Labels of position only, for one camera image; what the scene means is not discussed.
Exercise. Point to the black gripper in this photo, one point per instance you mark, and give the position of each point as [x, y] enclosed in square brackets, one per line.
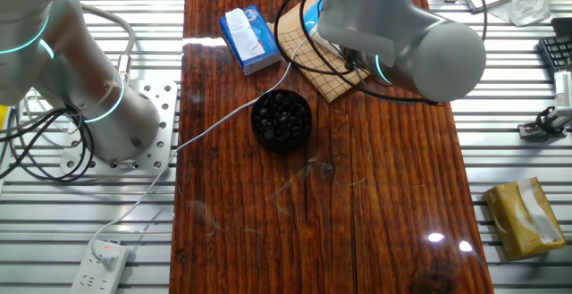
[357, 61]

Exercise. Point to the blue and white desk lamp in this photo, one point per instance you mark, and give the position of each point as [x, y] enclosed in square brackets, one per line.
[313, 17]

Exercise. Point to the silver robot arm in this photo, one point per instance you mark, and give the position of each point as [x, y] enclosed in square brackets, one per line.
[424, 52]

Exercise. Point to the beige grid go board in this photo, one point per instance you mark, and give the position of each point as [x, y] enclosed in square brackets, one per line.
[328, 86]

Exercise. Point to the blue tissue box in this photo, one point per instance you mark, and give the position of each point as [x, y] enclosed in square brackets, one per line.
[263, 44]

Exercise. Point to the black bowl of black stones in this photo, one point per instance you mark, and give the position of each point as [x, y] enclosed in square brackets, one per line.
[281, 120]

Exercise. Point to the black keyboard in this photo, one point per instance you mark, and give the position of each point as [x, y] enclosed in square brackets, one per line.
[558, 52]

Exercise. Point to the white ribbed device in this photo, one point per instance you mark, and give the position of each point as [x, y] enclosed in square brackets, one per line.
[564, 88]

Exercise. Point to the black flat device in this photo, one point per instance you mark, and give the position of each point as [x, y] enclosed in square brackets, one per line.
[563, 27]

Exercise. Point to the yellow tissue pack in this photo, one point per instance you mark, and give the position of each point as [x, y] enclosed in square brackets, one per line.
[509, 222]

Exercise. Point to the white power strip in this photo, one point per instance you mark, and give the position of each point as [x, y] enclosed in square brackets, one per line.
[89, 280]

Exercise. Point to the grey camera on mount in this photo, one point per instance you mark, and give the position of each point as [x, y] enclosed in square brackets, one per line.
[534, 131]

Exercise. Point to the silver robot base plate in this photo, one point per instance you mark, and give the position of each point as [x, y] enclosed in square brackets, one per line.
[165, 106]

